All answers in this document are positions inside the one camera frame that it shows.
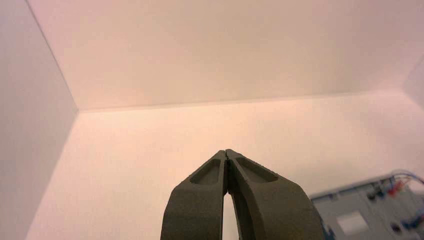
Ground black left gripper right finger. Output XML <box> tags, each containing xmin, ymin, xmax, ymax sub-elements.
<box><xmin>226</xmin><ymin>148</ymin><xmax>328</xmax><ymax>240</ymax></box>

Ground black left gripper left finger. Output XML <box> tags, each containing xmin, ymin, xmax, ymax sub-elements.
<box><xmin>160</xmin><ymin>149</ymin><xmax>229</xmax><ymax>240</ymax></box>

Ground dark teal grey control box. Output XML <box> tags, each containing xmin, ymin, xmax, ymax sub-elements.
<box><xmin>310</xmin><ymin>171</ymin><xmax>424</xmax><ymax>240</ymax></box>

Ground red jumper wire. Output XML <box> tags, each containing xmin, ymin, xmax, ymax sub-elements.
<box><xmin>387</xmin><ymin>181</ymin><xmax>407</xmax><ymax>198</ymax></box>

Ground blue jumper wire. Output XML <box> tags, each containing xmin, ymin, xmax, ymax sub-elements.
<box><xmin>389</xmin><ymin>169</ymin><xmax>424</xmax><ymax>232</ymax></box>

